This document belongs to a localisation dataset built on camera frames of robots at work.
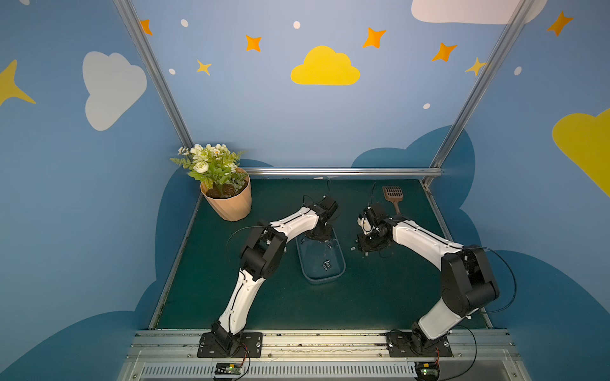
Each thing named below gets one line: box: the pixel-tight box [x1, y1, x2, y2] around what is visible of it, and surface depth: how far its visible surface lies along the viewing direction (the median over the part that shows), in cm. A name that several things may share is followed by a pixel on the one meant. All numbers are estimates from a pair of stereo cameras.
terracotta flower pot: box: [200, 167, 252, 222], surface depth 98 cm
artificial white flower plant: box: [169, 143, 249, 198], surface depth 87 cm
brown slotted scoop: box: [382, 185, 404, 216], surface depth 117 cm
